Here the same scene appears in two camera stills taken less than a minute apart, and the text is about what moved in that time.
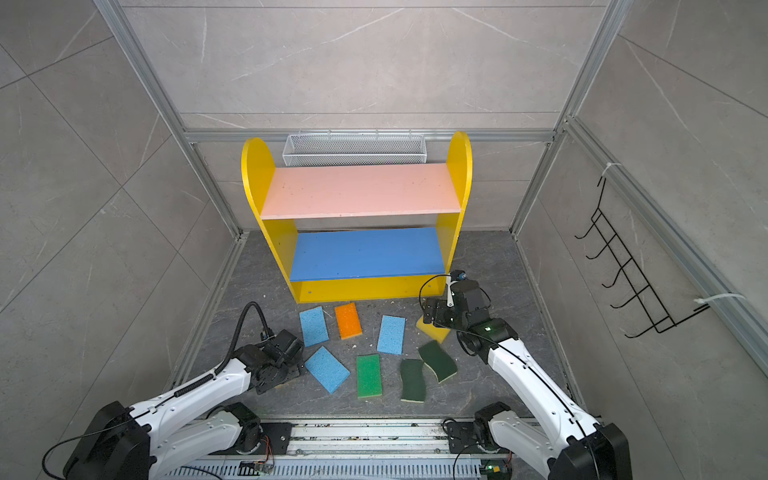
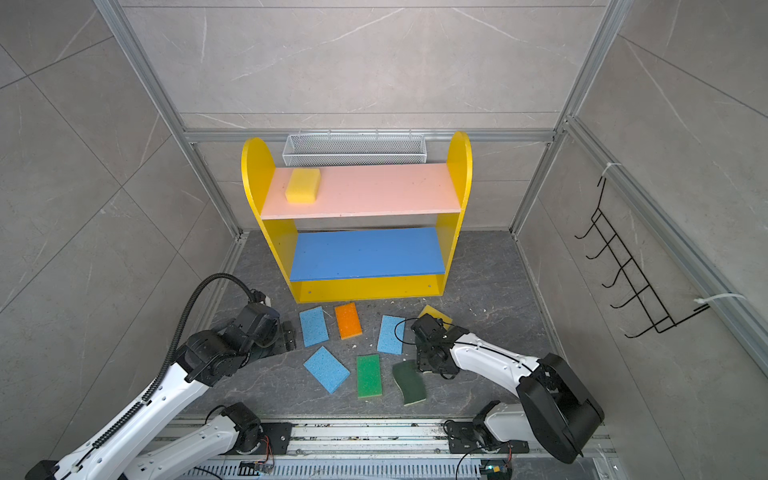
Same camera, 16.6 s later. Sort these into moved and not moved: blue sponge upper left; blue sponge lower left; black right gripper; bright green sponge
Moved: black right gripper
Not moved: blue sponge upper left; blue sponge lower left; bright green sponge
